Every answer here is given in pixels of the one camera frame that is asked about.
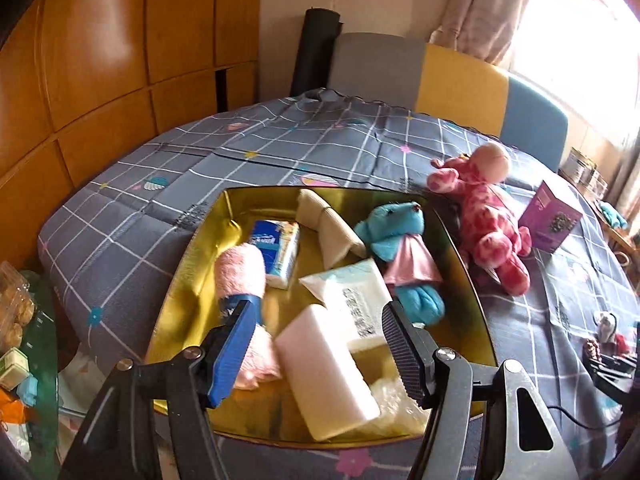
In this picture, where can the wooden side shelf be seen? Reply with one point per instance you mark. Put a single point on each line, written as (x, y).
(622, 250)

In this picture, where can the purple printed carton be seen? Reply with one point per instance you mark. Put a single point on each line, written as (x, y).
(550, 215)

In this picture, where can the pink fluffy towel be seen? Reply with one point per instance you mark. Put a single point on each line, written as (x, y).
(240, 270)

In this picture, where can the grey checked tablecloth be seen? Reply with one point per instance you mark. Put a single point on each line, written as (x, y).
(125, 210)

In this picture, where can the row of small packets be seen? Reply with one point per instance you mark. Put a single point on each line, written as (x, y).
(582, 170)

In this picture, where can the clear plastic bag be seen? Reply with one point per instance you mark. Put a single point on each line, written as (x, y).
(395, 405)

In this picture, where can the blue teddy bear plush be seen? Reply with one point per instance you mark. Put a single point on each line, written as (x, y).
(395, 230)

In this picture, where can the wooden cabinet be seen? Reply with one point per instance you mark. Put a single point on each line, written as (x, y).
(100, 60)

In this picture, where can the patterned curtain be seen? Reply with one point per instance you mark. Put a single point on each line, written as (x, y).
(480, 5)

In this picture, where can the gold tray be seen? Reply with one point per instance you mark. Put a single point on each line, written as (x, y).
(240, 205)

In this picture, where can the blue tissue pack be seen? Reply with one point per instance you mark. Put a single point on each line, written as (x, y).
(275, 250)

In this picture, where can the beige folded cloth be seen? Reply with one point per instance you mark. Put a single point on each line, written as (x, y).
(335, 235)

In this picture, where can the green glass side table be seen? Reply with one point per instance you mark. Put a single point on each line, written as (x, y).
(45, 340)

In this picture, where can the black rolled mat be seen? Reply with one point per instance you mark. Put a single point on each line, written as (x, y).
(315, 50)

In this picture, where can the multicoloured padded bench back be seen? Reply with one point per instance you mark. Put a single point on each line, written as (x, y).
(450, 80)

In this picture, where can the pink spotted giraffe plush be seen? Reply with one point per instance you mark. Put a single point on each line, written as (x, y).
(485, 215)

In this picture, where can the white wet wipes pack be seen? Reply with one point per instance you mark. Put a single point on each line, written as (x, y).
(350, 295)

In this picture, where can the red cloth doll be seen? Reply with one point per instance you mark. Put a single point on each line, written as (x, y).
(621, 344)

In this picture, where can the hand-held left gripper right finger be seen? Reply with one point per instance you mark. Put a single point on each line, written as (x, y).
(405, 355)

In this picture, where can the teal plush toy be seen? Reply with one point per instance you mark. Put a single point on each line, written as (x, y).
(612, 215)

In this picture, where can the white sponge block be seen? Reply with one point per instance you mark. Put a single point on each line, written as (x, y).
(325, 370)

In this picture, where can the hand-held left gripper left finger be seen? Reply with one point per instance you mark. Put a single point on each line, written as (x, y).
(235, 355)

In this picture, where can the clear plastic cookie container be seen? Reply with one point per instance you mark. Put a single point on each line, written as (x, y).
(15, 305)

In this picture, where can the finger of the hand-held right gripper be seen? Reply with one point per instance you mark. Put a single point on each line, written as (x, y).
(605, 366)

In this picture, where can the window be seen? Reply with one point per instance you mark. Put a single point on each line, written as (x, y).
(585, 35)

